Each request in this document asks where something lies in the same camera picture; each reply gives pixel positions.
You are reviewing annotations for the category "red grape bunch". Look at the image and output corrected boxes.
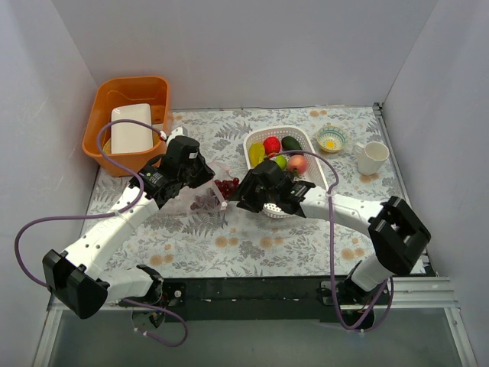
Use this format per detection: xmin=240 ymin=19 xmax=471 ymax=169
xmin=189 ymin=177 xmax=240 ymax=213

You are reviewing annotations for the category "clear zip top bag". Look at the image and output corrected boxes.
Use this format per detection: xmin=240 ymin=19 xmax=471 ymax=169
xmin=161 ymin=161 xmax=232 ymax=216

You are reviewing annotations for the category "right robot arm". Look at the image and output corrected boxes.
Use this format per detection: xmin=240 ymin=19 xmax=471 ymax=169
xmin=230 ymin=161 xmax=432 ymax=304

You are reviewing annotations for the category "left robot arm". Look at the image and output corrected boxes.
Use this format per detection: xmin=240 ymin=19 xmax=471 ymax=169
xmin=42 ymin=135 xmax=215 ymax=320

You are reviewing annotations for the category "green apple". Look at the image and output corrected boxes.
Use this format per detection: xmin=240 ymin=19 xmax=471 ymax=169
xmin=274 ymin=155 xmax=287 ymax=171

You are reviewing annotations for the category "yellow starfruit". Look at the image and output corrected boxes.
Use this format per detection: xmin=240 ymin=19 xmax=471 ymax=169
xmin=248 ymin=143 xmax=266 ymax=167

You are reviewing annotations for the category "pink peach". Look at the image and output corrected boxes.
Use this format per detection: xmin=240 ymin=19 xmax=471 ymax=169
xmin=287 ymin=154 xmax=308 ymax=176

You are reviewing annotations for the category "red strawberry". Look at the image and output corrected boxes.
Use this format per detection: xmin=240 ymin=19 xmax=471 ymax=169
xmin=263 ymin=136 xmax=281 ymax=157

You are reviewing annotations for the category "white perforated fruit basket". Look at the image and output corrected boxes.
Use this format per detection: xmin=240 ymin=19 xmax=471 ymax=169
xmin=243 ymin=125 xmax=329 ymax=219

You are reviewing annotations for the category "dark green avocado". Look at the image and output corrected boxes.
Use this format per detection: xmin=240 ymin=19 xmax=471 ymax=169
xmin=281 ymin=136 xmax=302 ymax=151

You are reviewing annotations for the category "white rectangular plate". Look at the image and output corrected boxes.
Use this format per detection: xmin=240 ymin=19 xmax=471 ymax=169
xmin=111 ymin=103 xmax=153 ymax=154

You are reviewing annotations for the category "patterned small bowl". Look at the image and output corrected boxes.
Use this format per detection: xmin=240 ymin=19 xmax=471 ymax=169
xmin=316 ymin=125 xmax=349 ymax=153

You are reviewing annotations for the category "orange plastic tub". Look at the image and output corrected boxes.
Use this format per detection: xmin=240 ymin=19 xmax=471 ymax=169
xmin=82 ymin=76 xmax=173 ymax=177

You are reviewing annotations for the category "floral table mat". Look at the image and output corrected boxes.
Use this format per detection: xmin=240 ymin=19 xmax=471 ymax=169
xmin=106 ymin=107 xmax=384 ymax=278

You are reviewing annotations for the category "white mug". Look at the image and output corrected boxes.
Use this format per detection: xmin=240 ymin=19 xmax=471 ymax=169
xmin=353 ymin=141 xmax=390 ymax=176

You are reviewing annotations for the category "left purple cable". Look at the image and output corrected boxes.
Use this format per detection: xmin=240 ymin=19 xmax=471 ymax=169
xmin=14 ymin=119 xmax=189 ymax=348

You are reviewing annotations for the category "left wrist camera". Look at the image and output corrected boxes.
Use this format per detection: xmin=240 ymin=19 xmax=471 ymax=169
xmin=159 ymin=126 xmax=188 ymax=143

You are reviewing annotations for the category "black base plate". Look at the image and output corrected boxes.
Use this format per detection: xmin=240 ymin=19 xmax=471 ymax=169
xmin=159 ymin=276 xmax=338 ymax=323

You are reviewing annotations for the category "aluminium frame rail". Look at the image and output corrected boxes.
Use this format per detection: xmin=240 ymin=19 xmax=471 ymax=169
xmin=34 ymin=277 xmax=477 ymax=366

